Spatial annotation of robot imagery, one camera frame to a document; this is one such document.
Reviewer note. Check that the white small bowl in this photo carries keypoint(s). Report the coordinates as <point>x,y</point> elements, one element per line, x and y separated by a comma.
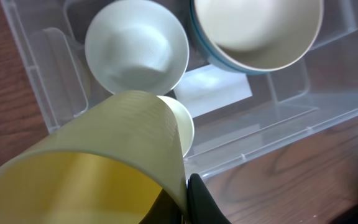
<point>137,45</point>

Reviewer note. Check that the clear plastic storage bin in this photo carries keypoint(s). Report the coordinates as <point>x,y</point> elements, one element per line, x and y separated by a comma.
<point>317,92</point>

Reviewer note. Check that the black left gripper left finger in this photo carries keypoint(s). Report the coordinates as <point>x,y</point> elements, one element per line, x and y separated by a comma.
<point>163,211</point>

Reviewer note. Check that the yellow cup front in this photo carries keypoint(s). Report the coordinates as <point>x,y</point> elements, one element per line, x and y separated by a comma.
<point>106,166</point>

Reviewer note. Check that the white cup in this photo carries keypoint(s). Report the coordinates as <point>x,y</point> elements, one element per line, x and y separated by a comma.
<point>185,123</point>

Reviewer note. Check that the dark blue bowl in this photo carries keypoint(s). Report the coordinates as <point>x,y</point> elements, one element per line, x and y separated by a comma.
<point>210,52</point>

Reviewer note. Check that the white label in bin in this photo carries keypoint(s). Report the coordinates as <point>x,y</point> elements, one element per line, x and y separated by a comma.
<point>209,88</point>

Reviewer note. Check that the beige large bowl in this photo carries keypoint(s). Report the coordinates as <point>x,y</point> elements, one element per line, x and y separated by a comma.
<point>262,34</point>

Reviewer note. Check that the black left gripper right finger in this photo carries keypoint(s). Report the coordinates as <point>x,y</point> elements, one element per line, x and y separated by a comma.
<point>202,209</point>

